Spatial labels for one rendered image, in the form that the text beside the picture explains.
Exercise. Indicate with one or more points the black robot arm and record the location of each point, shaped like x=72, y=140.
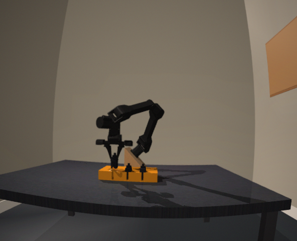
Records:
x=124, y=112

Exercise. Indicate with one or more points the black micro servo with orange cable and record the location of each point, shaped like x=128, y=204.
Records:
x=114, y=163

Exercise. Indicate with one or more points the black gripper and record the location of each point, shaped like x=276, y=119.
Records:
x=108, y=147

